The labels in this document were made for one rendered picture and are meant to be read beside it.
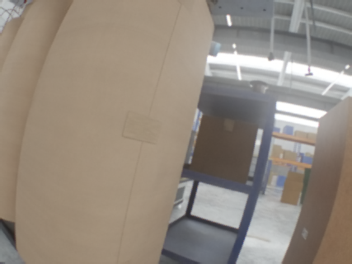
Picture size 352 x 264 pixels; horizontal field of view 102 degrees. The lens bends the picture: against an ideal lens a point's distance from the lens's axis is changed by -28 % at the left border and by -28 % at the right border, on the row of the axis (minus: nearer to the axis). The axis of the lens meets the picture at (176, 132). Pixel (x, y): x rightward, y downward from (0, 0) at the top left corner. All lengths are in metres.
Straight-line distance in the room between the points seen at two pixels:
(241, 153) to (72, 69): 0.81
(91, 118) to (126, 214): 0.20
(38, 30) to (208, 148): 0.92
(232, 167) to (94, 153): 0.75
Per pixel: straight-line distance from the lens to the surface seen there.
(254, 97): 0.82
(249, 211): 0.80
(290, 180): 4.25
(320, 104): 13.47
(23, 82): 0.74
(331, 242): 0.78
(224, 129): 1.00
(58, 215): 0.42
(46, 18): 0.81
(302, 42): 7.75
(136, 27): 0.41
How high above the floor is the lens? 0.62
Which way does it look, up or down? 4 degrees up
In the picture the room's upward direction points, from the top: 14 degrees clockwise
